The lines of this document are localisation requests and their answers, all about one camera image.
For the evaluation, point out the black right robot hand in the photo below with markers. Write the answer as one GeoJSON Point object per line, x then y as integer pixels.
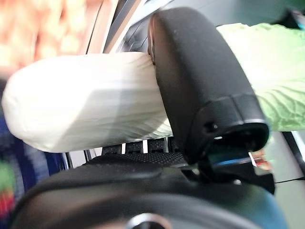
{"type": "Point", "coordinates": [202, 83]}

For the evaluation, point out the long napa cabbage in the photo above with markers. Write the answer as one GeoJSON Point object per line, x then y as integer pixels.
{"type": "Point", "coordinates": [71, 102]}

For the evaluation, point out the blue plastic shopping basket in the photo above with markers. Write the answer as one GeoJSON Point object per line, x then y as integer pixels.
{"type": "Point", "coordinates": [26, 155]}

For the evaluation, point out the wooden potato crate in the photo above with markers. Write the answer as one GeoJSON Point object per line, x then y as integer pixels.
{"type": "Point", "coordinates": [97, 23]}

